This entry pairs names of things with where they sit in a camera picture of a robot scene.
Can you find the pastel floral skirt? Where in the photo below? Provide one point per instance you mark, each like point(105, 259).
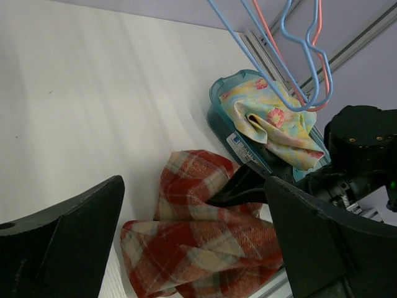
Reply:
point(259, 114)

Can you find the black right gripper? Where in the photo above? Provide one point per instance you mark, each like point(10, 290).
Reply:
point(338, 188)

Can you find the red plaid skirt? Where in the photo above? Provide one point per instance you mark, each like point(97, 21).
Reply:
point(195, 249)

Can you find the dark grey dotted skirt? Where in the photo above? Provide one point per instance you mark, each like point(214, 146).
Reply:
point(276, 161)

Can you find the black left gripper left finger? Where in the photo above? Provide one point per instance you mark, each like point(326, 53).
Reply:
point(62, 251)

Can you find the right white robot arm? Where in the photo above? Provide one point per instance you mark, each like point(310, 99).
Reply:
point(361, 141)

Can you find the light blue wire hanger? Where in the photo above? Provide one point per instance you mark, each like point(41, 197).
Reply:
point(309, 44)
point(264, 54)

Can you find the pink wire hanger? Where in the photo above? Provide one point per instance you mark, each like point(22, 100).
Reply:
point(297, 24)

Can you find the teal plastic basin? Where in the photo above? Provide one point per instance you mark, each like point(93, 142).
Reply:
point(238, 145)

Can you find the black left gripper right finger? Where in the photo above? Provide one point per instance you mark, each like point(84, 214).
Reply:
point(330, 252)

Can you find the right aluminium frame post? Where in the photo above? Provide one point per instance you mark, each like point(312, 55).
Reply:
point(347, 27)

